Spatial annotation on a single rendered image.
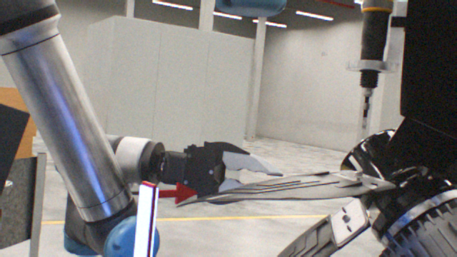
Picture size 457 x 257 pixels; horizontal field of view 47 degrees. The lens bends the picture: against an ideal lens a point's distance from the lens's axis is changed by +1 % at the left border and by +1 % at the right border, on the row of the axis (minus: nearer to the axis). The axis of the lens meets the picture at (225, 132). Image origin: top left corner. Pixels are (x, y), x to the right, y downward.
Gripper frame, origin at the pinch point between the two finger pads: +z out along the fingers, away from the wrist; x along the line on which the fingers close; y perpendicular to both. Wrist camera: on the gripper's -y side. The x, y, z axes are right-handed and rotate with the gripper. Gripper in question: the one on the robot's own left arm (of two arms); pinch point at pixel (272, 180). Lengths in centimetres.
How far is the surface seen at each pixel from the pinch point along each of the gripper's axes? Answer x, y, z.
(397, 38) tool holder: -21.7, 0.0, 14.9
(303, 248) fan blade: 11.1, 14.4, 4.4
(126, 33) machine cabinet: -141, 513, -282
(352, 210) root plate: 3.6, 14.3, 11.5
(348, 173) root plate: -2.2, 6.5, 10.4
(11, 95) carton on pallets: -56, 604, -502
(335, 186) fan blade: -0.4, -4.8, 9.1
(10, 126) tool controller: -3, 12, -53
